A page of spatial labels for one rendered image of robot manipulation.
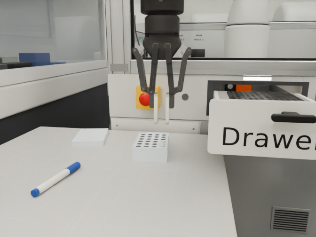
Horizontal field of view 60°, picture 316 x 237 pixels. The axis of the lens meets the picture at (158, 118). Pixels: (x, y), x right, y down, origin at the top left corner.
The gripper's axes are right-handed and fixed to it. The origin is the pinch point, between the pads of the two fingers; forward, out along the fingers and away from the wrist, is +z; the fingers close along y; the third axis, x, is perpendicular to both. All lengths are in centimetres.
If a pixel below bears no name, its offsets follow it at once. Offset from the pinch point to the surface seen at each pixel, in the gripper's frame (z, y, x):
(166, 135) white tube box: 9.4, -0.8, -8.9
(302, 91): -1.2, -40.3, -21.4
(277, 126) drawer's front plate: 0.8, -22.5, 10.8
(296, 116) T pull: -2.1, -24.1, 14.5
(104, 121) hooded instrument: 35, 46, -116
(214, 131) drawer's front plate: 2.4, -10.9, 9.7
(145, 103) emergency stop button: 2.4, 6.2, -18.5
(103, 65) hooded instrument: -3, 44, -113
